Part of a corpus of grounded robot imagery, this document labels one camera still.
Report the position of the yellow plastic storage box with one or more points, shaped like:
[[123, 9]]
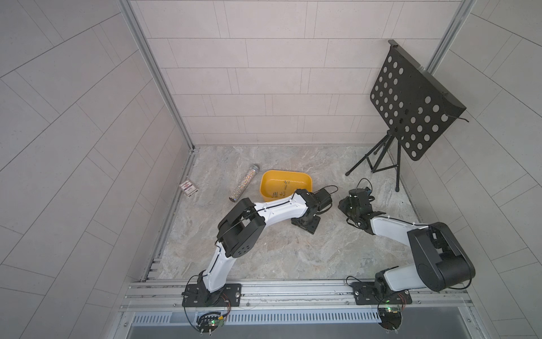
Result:
[[273, 181]]

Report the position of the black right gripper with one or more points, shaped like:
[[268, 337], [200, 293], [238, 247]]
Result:
[[342, 205]]

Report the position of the controller circuit board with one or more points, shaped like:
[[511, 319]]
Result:
[[209, 322], [391, 318]]

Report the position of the left controller circuit board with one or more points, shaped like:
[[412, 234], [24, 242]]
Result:
[[209, 322]]

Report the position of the playing card box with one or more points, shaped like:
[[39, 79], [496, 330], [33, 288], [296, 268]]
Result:
[[188, 188]]

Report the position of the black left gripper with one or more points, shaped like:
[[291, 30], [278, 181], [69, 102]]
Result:
[[311, 228]]

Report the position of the right controller circuit board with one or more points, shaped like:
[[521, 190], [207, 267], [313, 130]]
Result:
[[391, 318]]

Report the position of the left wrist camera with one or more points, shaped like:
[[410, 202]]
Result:
[[324, 201]]

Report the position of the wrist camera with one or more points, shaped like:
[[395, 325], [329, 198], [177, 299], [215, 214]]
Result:
[[324, 201], [361, 197]]

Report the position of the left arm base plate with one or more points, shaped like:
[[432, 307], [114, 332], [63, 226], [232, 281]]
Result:
[[196, 295]]

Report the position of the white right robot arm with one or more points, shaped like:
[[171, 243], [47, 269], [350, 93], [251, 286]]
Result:
[[439, 260]]

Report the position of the black perforated music stand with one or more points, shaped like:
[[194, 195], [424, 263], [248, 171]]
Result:
[[416, 108]]

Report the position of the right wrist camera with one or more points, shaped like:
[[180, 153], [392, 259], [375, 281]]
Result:
[[361, 197]]

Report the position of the aluminium mounting rail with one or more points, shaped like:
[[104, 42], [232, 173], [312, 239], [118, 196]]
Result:
[[168, 295]]

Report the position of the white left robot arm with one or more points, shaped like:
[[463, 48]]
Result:
[[241, 228]]

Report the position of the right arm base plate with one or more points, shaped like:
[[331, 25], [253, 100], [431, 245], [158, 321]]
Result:
[[371, 293]]

